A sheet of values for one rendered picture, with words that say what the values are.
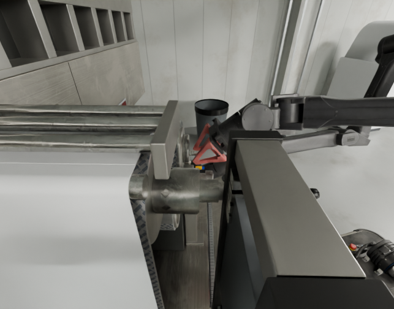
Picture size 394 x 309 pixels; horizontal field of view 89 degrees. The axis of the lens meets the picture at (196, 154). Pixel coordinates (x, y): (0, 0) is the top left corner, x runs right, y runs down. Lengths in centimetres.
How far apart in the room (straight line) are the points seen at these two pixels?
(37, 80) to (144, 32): 259
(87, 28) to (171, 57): 231
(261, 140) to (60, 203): 18
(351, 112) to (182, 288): 59
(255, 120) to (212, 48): 296
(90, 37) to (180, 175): 77
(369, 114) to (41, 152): 46
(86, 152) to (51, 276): 16
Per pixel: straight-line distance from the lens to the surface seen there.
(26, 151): 22
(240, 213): 20
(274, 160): 17
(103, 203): 17
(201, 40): 326
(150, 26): 313
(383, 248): 173
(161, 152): 15
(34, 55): 70
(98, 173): 17
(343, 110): 45
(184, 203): 26
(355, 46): 414
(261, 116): 39
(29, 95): 59
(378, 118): 45
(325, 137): 81
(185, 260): 72
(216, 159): 47
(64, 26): 81
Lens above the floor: 153
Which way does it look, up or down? 33 degrees down
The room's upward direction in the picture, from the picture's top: straight up
